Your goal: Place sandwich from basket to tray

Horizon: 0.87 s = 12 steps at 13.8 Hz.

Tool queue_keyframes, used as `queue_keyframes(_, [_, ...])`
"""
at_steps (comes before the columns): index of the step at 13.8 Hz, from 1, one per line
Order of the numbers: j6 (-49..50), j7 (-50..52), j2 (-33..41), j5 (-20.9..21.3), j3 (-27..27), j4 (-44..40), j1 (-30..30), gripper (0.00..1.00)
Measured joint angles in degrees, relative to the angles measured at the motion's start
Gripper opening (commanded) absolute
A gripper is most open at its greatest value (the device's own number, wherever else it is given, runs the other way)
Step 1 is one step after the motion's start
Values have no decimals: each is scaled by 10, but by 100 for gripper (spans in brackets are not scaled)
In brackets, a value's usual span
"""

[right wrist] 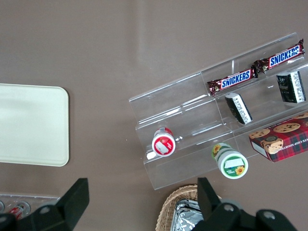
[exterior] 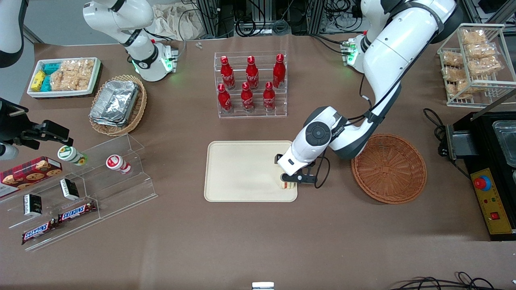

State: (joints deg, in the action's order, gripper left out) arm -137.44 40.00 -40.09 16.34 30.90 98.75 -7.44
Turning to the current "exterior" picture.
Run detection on white rectangular snack tray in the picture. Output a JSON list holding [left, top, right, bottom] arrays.
[[27, 57, 101, 98]]

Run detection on beige rectangular serving tray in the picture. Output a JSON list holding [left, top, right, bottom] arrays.
[[204, 141, 298, 203]]

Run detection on brown round wicker basket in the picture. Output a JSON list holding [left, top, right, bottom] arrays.
[[351, 133, 427, 205]]

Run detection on tan oval wicker basket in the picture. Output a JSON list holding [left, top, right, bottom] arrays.
[[89, 75, 148, 137]]

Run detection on green lid yogurt cup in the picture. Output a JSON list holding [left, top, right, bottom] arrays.
[[57, 145, 88, 166]]

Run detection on red tartan cookie box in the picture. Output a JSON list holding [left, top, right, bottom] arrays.
[[0, 156, 63, 198]]

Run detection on yellow snack pack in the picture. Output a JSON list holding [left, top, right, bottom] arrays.
[[31, 70, 46, 91]]

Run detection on clear acrylic bottle rack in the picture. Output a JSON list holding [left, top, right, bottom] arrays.
[[214, 51, 288, 119]]

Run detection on small black white carton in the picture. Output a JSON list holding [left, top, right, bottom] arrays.
[[60, 178, 80, 201], [23, 194, 43, 217]]

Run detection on clear bag of rice crackers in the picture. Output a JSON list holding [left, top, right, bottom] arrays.
[[50, 59, 96, 91]]

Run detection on stacked aluminium foil trays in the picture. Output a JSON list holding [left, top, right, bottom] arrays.
[[89, 80, 139, 127]]

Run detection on red cola bottle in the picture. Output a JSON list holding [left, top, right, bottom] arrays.
[[218, 83, 233, 114], [241, 82, 255, 112], [246, 56, 259, 90], [220, 56, 236, 90], [273, 54, 286, 89], [263, 82, 276, 112]]

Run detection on red lid yogurt cup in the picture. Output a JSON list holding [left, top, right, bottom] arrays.
[[106, 155, 132, 174]]

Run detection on Snickers chocolate bar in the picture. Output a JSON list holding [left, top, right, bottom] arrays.
[[58, 200, 97, 223], [21, 219, 59, 245]]

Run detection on clear acrylic stepped shelf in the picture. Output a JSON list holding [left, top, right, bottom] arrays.
[[0, 134, 158, 252]]

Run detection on beige cloth bag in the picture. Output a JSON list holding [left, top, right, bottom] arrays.
[[151, 4, 202, 41]]

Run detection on black appliance housing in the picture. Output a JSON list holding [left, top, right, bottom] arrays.
[[445, 91, 516, 242]]

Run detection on clear bag of fried snacks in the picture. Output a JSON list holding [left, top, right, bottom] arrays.
[[447, 80, 480, 99], [468, 56, 504, 76], [443, 66, 468, 82], [466, 42, 497, 59], [462, 29, 487, 45], [441, 51, 464, 68]]

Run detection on yellow control panel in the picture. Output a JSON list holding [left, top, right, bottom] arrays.
[[470, 168, 514, 235]]

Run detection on clear plastic container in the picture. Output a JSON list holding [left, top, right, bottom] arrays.
[[493, 121, 516, 168]]

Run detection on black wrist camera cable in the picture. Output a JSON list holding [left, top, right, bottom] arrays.
[[314, 72, 404, 190]]

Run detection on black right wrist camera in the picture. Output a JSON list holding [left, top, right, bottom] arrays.
[[0, 98, 29, 143]]

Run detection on black left arm base cable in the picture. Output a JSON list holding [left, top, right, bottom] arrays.
[[310, 34, 351, 55]]

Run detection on black arm base cable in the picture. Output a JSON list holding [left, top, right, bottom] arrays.
[[310, 34, 351, 55], [144, 27, 187, 61]]

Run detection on black appliance power cable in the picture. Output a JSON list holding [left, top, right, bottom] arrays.
[[423, 108, 449, 157]]

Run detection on black coiled cable bundle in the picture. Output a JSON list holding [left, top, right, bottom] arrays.
[[236, 18, 291, 37]]

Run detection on black right arm base cable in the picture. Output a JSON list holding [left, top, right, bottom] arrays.
[[144, 27, 187, 61]]

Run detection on aluminium profile frame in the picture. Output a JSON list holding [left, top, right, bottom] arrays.
[[196, 0, 235, 39]]

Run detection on black floor cables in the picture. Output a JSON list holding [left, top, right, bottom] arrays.
[[389, 272, 516, 290]]

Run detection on white wire rack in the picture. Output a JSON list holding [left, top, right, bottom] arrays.
[[437, 23, 516, 108]]

